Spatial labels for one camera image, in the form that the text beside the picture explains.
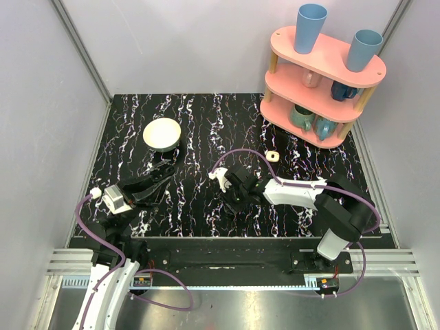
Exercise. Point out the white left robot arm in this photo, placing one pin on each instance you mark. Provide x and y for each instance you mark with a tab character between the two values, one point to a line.
116	256

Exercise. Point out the cream and green bowl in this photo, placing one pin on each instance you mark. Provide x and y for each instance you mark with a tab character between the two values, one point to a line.
162	134

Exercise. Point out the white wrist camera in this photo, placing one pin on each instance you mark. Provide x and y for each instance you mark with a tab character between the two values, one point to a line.
113	199
219	174

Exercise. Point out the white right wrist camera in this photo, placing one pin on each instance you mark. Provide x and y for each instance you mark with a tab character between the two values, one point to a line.
219	174

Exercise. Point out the left blue plastic cup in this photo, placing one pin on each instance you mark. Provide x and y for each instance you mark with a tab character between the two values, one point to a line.
310	20

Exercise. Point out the green ceramic mug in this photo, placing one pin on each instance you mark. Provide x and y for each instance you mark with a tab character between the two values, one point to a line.
301	117

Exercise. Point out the white earbud case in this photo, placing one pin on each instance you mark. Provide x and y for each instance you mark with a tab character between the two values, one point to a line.
272	156

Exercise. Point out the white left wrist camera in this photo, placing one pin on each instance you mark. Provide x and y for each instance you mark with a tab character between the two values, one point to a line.
113	199

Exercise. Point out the light blue mug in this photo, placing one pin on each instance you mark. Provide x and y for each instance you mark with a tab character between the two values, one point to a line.
324	128

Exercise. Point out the pink three-tier shelf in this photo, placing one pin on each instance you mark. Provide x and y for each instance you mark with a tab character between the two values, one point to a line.
284	88

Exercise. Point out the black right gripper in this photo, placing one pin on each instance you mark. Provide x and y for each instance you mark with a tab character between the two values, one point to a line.
232	206

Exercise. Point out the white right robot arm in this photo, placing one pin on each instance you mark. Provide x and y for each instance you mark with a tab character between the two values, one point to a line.
345	210

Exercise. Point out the dark blue mug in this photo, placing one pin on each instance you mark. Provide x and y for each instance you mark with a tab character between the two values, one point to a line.
341	92

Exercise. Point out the pink mug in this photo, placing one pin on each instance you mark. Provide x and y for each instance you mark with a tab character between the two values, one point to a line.
310	79

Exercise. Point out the right blue plastic cup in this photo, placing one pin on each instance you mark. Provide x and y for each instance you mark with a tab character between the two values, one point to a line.
363	47

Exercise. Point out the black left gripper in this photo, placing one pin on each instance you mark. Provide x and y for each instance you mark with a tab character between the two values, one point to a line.
136	189

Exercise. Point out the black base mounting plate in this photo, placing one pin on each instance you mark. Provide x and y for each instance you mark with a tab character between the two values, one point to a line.
283	253

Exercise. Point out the blue plastic cup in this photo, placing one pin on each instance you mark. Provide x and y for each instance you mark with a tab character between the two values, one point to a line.
310	20
363	47

